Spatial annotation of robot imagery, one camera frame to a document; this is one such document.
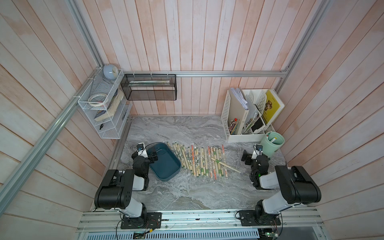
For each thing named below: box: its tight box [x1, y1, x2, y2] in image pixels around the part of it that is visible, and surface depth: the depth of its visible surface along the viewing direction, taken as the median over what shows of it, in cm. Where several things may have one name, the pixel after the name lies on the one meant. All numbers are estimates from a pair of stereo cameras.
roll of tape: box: [88, 93, 109, 107], surface depth 75 cm
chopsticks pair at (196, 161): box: [194, 146, 199, 178], surface depth 96 cm
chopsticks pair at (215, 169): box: [213, 146, 218, 181], surface depth 95 cm
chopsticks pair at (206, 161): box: [204, 148, 209, 177], surface depth 97 cm
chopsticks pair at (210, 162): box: [207, 146, 213, 179], surface depth 97 cm
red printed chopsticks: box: [222, 144, 228, 178], surface depth 95 cm
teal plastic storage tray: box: [146, 142, 182, 182], surface depth 95 cm
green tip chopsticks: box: [171, 142, 182, 164], surface depth 101 cm
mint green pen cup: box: [260, 131, 285, 158], surface depth 92 cm
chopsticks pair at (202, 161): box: [201, 147, 205, 176], surface depth 95 cm
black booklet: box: [251, 116, 266, 133], surface depth 100 cm
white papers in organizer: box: [229, 87, 248, 110], surface depth 91 cm
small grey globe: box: [103, 63, 119, 81], surface depth 84 cm
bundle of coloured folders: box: [228, 118, 240, 135], surface depth 95 cm
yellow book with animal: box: [261, 89, 281, 125], surface depth 98 cm
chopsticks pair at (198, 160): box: [196, 147, 201, 178], surface depth 95 cm
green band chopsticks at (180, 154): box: [175, 142, 185, 168], surface depth 100 cm
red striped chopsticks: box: [190, 143, 196, 177], surface depth 97 cm
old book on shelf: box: [94, 83, 125, 122], surface depth 83 cm
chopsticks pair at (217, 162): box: [214, 146, 221, 180], surface depth 95 cm
